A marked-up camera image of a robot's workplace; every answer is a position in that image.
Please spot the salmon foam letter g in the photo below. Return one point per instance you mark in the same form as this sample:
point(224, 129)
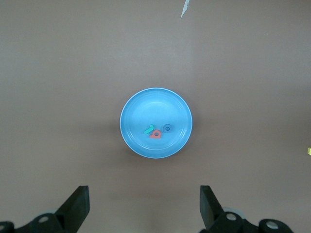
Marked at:
point(153, 136)

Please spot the small white paper scrap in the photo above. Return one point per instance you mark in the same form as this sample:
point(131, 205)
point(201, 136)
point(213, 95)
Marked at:
point(185, 8)

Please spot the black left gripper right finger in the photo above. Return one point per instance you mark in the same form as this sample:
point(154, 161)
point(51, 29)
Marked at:
point(213, 218)

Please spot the teal foam letter j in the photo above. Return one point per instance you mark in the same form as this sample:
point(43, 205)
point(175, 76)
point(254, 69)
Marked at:
point(148, 130)

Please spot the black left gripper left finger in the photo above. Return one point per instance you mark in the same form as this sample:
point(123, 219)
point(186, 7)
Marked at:
point(70, 216)

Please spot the blue foam letter o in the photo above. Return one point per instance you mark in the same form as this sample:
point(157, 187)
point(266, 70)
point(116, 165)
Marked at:
point(164, 128)

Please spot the blue plate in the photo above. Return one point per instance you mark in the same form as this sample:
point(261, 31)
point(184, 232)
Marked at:
point(155, 106)

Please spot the brown table cover sheet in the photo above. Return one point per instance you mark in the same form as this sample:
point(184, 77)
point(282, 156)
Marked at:
point(73, 72)

